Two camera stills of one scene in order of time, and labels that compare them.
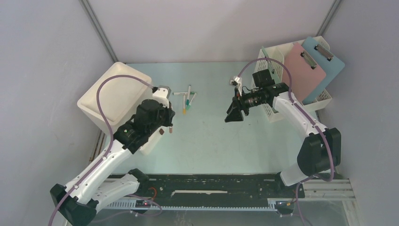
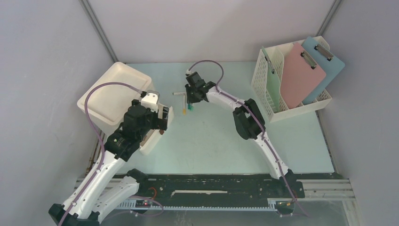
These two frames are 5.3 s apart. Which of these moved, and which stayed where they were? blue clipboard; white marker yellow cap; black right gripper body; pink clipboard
Moved: black right gripper body
Stayed: white marker yellow cap; pink clipboard; blue clipboard
